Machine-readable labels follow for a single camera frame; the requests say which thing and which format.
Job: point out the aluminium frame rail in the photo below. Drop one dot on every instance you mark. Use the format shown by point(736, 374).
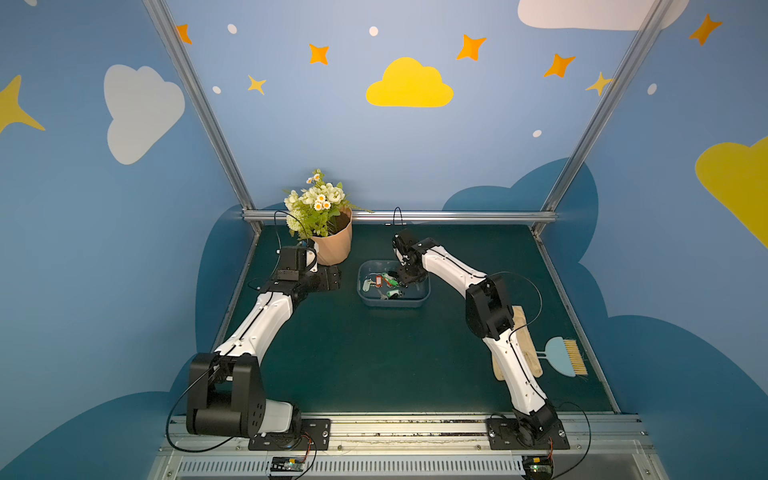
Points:
point(404, 216)

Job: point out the left controller board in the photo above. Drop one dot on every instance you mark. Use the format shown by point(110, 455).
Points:
point(290, 466)

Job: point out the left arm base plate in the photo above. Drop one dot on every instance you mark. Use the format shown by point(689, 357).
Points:
point(315, 433)

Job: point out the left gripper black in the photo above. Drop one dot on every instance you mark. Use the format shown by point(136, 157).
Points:
point(324, 278)

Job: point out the white artificial flowers plant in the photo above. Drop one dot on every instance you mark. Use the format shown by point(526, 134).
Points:
point(320, 210)

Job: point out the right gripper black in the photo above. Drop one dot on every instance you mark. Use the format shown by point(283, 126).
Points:
point(410, 275)

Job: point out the green tag key in box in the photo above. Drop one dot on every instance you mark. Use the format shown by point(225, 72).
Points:
point(390, 280)
point(391, 294)

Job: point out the blue plastic storage box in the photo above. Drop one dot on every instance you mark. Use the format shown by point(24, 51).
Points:
point(414, 295)

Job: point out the light blue hand brush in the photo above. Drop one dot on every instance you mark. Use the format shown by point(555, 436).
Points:
point(564, 357)

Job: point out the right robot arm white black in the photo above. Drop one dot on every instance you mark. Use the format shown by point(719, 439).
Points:
point(490, 317)

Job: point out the controller board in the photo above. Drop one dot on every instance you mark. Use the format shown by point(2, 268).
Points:
point(537, 468)
point(290, 466)

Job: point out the right controller board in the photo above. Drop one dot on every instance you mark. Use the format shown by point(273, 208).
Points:
point(537, 468)

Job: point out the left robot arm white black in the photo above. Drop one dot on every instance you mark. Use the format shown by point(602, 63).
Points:
point(225, 394)

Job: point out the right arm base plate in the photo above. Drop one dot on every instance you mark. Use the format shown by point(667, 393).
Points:
point(508, 434)

